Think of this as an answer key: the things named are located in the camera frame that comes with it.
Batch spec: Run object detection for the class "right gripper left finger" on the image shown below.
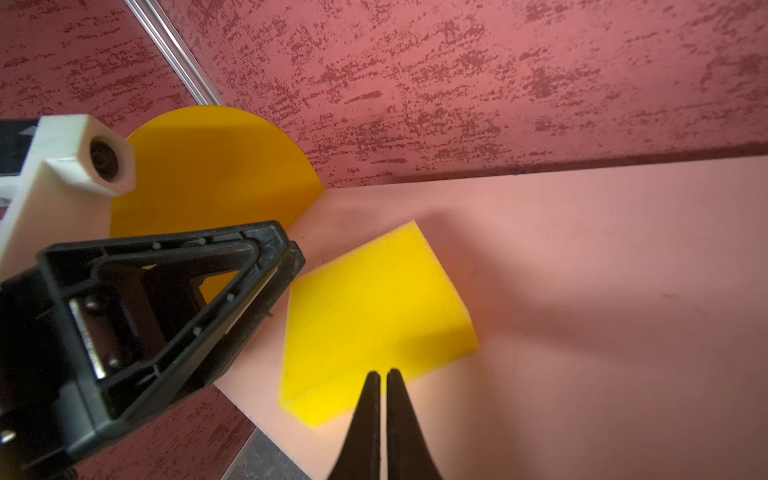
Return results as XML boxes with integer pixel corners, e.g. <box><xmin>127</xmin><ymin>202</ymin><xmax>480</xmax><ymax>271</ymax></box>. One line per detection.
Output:
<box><xmin>328</xmin><ymin>371</ymin><xmax>381</xmax><ymax>480</ymax></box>

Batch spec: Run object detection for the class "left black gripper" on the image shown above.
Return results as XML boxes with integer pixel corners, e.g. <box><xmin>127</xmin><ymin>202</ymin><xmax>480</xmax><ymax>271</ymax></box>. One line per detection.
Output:
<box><xmin>1</xmin><ymin>221</ymin><xmax>304</xmax><ymax>479</ymax></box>

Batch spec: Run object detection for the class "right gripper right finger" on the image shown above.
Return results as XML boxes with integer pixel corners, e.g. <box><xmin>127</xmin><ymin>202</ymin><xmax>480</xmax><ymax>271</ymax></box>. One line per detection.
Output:
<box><xmin>386</xmin><ymin>369</ymin><xmax>442</xmax><ymax>480</ymax></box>

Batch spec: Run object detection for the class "yellow sponge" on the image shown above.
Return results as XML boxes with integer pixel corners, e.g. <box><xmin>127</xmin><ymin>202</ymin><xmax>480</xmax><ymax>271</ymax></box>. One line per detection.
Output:
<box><xmin>278</xmin><ymin>222</ymin><xmax>479</xmax><ymax>428</ymax></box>

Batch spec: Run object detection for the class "yellow shelf unit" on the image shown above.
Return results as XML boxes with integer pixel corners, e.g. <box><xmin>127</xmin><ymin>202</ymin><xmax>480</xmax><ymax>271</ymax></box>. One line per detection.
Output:
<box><xmin>109</xmin><ymin>105</ymin><xmax>768</xmax><ymax>480</ymax></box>

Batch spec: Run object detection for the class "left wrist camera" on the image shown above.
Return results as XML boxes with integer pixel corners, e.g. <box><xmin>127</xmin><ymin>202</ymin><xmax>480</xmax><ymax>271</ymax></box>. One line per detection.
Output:
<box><xmin>1</xmin><ymin>114</ymin><xmax>136</xmax><ymax>280</ymax></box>

